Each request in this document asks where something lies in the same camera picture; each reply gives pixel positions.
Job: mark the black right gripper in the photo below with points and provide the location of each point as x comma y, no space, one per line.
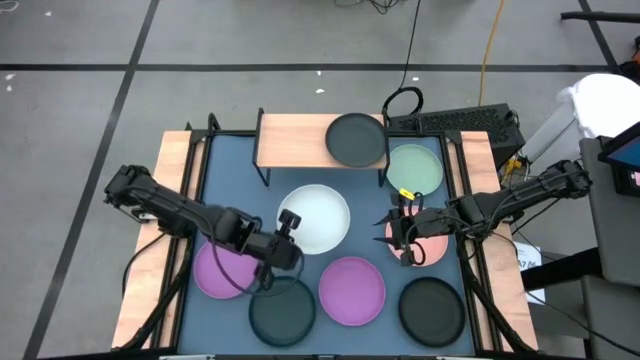
415,225

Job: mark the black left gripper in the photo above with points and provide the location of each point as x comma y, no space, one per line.
275,252

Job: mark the purple plate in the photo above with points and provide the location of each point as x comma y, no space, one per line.
352,292
240,267

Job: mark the salmon pink plate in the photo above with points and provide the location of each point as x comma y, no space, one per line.
437,250

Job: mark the white plate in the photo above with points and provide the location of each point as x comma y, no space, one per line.
320,215

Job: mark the dark teal plate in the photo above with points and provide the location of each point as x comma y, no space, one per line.
282,315

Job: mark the mint green plate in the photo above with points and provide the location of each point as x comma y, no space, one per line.
415,167

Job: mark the dark grey plate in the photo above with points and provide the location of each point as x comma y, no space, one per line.
431,312
356,140

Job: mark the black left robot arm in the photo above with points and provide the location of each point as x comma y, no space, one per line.
165,207

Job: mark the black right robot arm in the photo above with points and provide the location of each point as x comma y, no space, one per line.
505,202

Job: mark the wooden shelf with black legs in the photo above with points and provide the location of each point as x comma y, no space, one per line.
295,140

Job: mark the blue table mat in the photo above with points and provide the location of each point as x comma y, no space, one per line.
235,170

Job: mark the white paper sheet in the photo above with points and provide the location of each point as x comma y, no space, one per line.
530,260

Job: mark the grey cabinet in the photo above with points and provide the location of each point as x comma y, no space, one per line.
615,240

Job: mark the black tablet screen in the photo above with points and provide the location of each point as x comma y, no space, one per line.
625,155

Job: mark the white cloth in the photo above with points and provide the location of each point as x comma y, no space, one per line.
605,100

